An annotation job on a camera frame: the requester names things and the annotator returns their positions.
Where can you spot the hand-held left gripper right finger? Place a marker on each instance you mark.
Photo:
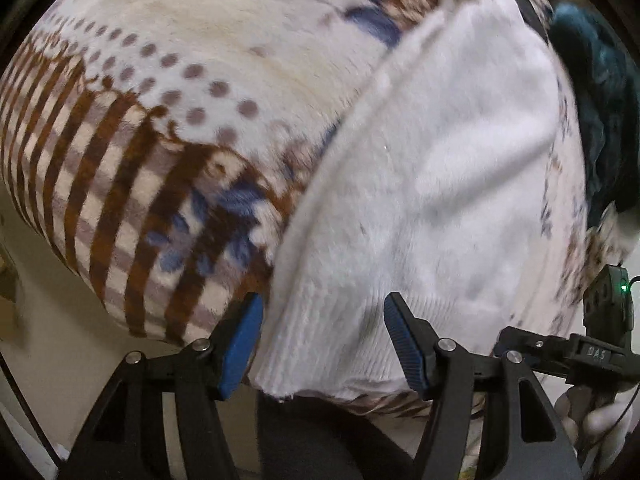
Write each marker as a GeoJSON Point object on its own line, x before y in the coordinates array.
{"type": "Point", "coordinates": [405, 345]}

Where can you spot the white knit sweater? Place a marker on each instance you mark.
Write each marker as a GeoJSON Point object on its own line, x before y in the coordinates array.
{"type": "Point", "coordinates": [425, 160]}

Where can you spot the dark cloth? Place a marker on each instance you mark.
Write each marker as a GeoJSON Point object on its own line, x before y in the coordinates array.
{"type": "Point", "coordinates": [310, 440]}

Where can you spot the teal fleece blanket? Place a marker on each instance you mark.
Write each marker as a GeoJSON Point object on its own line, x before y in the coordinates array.
{"type": "Point", "coordinates": [605, 85]}

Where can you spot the person's right hand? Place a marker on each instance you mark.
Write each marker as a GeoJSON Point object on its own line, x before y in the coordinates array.
{"type": "Point", "coordinates": [600, 425]}

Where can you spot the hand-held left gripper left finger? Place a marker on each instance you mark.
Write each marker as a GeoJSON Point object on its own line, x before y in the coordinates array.
{"type": "Point", "coordinates": [242, 345]}

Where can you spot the floral bed sheet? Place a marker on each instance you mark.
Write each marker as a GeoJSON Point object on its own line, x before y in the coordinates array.
{"type": "Point", "coordinates": [150, 35]}

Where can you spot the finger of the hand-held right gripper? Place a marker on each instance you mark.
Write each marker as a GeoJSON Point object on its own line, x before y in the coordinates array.
{"type": "Point", "coordinates": [535, 347]}

